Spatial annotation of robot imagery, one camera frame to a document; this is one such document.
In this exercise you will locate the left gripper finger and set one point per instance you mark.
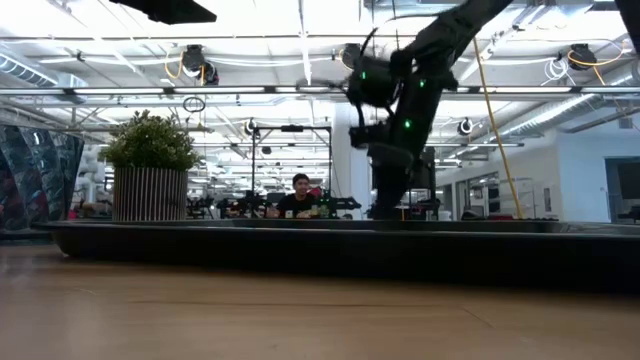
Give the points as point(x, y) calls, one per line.
point(172, 12)

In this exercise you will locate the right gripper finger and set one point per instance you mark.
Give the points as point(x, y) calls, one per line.
point(405, 182)
point(386, 195)

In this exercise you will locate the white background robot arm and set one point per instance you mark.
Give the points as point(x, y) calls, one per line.
point(95, 170)

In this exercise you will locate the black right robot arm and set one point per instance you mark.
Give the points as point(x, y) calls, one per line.
point(450, 30)

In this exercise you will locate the black serving tray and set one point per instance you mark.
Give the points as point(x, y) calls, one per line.
point(300, 255)

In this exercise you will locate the white building column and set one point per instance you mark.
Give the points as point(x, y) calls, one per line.
point(345, 170)

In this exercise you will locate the person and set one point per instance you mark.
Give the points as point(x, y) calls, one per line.
point(297, 205)

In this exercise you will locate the long ceiling light bar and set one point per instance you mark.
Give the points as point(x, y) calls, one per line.
point(225, 90)

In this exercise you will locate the small potted green plant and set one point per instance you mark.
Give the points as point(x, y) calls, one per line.
point(150, 195)

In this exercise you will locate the background black frame station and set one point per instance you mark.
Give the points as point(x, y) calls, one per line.
point(292, 128)

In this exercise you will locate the silver ceiling air duct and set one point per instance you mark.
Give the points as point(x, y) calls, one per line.
point(20, 70)
point(550, 117)

